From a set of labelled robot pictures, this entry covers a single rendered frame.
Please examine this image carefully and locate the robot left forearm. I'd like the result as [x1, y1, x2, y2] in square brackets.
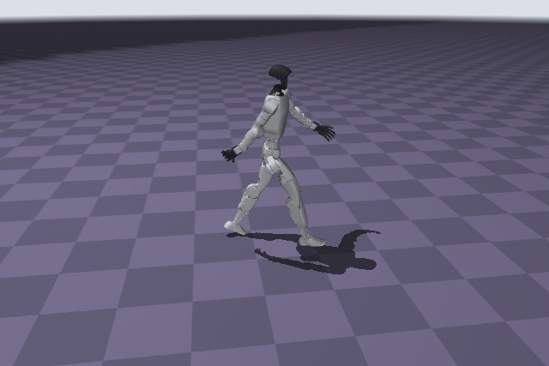
[296, 113, 317, 129]

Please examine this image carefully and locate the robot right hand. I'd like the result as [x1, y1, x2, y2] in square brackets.
[221, 146, 242, 163]

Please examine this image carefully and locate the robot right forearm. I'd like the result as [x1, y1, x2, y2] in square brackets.
[233, 128, 257, 154]

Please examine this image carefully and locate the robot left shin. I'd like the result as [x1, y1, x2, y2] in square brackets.
[233, 183, 261, 226]

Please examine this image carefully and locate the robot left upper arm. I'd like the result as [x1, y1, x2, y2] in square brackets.
[283, 89, 302, 119]

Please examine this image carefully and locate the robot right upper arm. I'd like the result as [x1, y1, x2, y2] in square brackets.
[252, 99, 279, 138]

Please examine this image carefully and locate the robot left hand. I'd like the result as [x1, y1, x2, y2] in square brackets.
[312, 121, 335, 141]

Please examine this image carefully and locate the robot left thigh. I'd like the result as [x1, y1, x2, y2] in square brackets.
[246, 161, 273, 198]

